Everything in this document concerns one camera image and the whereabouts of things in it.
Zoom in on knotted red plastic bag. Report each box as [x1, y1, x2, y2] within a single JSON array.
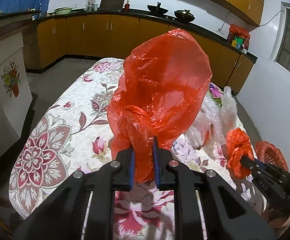
[[226, 128, 254, 179]]

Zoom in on bubble wrap sheet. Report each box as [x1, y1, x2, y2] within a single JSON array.
[[184, 93, 225, 148]]

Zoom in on clear white plastic bag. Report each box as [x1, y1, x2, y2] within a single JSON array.
[[220, 86, 238, 133]]

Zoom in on olive green plastic bag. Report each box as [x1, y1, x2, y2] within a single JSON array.
[[211, 95, 222, 107]]

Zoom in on purple pink plastic bag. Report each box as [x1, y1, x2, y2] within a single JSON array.
[[209, 82, 223, 98]]

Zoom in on large red plastic bag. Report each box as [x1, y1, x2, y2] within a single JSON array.
[[107, 29, 212, 183]]

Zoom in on red lined trash basket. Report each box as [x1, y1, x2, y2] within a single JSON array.
[[255, 141, 288, 171]]

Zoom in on lower orange kitchen cabinets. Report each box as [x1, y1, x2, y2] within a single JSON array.
[[23, 13, 257, 94]]

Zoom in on person's right hand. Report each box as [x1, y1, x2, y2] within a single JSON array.
[[261, 204, 290, 236]]

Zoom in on floral tablecloth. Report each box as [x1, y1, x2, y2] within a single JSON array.
[[8, 57, 268, 240]]

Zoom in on red bag with groceries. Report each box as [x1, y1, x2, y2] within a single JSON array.
[[227, 24, 250, 51]]

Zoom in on black lidded wok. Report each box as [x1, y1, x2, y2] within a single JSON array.
[[174, 9, 195, 23]]

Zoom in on green basin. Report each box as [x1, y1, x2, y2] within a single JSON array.
[[54, 7, 72, 15]]

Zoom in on small red bottle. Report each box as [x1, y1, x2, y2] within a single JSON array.
[[124, 1, 130, 12]]

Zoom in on glass jar on counter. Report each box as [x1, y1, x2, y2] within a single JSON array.
[[85, 0, 96, 12]]

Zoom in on dark wooden cutting board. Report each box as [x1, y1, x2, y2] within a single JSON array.
[[98, 0, 125, 11]]

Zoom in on black wok with handle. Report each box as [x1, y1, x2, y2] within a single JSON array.
[[147, 2, 168, 15]]

